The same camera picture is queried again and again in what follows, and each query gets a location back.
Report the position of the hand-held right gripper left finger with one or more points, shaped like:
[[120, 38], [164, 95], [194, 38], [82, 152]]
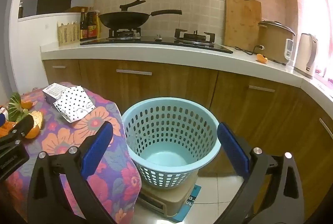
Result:
[[96, 148]]

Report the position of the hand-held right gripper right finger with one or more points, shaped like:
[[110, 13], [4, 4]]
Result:
[[232, 145]]

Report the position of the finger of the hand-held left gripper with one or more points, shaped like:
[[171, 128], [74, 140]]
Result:
[[22, 126]]

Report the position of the large orange peel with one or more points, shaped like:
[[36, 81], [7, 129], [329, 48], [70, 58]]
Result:
[[36, 122]]

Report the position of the light blue perforated basket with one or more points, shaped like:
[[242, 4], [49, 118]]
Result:
[[169, 161]]

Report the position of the flat orange peel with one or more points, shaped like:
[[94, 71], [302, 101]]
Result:
[[7, 128]]

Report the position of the small orange peel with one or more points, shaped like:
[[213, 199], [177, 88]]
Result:
[[26, 104]]

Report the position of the floral tablecloth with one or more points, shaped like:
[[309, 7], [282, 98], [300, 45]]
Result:
[[65, 135]]

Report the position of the white printed box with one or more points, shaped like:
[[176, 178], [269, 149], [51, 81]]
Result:
[[52, 91]]

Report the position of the polka dot packet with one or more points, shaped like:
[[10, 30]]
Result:
[[75, 104]]

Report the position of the beige scale under basket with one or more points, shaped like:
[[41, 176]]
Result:
[[166, 198]]

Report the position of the curled orange peel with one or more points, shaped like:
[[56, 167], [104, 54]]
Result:
[[261, 58]]

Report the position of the wicker basket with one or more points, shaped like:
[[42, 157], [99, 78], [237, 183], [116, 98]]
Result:
[[68, 35]]

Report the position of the beige rice cooker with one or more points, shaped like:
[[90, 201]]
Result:
[[273, 41]]

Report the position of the dark jar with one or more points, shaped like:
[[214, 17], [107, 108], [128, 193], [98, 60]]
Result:
[[20, 10]]

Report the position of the black burner grate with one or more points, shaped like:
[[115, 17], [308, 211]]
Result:
[[195, 36], [124, 32]]

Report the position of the white electric kettle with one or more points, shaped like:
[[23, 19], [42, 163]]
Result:
[[305, 54]]

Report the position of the black glass gas stove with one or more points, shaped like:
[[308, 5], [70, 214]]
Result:
[[156, 41]]

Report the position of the yellow oil bottle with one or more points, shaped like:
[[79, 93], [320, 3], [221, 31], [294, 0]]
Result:
[[98, 24]]

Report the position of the red label sauce bottle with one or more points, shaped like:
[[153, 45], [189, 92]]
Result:
[[91, 23]]

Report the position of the wooden cutting board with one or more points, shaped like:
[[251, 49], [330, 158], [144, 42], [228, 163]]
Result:
[[242, 20]]

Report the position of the black wok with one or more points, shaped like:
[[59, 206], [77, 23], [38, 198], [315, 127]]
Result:
[[122, 19]]

